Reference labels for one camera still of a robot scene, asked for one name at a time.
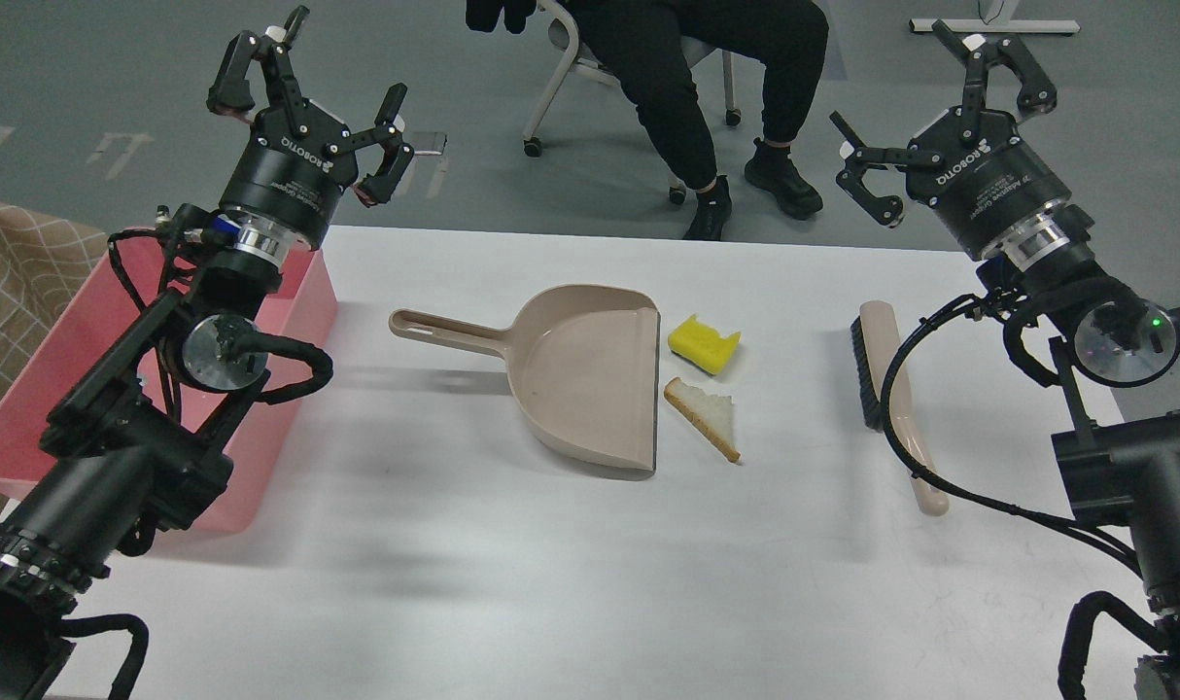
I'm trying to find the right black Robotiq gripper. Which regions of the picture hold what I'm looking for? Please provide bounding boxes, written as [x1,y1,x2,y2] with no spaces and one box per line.
[830,19,1071,262]

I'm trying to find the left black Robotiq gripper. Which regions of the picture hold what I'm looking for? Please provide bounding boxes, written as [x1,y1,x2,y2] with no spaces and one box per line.
[207,6,417,251]

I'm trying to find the beige hand brush black bristles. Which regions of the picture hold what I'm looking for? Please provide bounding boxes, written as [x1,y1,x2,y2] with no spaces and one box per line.
[850,300,933,467]

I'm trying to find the yellow green sponge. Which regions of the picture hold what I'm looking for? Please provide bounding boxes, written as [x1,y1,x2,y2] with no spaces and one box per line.
[667,314,742,377]

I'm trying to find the beige plastic dustpan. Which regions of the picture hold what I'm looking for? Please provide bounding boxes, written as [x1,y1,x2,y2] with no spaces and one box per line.
[389,284,660,479]

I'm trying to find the bread slice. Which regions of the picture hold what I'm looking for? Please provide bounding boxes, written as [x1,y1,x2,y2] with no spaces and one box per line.
[664,377,741,464]

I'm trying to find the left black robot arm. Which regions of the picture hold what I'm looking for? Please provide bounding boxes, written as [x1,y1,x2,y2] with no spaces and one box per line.
[0,5,415,699]

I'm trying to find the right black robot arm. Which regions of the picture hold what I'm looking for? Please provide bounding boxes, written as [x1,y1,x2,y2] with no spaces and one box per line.
[831,19,1180,699]

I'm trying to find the grey floor socket plate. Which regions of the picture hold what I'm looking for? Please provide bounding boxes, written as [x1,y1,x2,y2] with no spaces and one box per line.
[406,131,448,157]

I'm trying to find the white desk base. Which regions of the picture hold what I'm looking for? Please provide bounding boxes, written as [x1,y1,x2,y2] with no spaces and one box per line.
[907,1,1082,37]

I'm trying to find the white office chair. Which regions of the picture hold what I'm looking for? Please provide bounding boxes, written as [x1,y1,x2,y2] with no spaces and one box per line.
[522,1,742,158]

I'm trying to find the tan checkered cloth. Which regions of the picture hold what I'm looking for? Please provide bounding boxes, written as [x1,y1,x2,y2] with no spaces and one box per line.
[0,194,111,565]

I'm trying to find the seated person in black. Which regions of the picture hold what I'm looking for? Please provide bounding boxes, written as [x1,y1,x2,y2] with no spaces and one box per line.
[465,0,831,242]

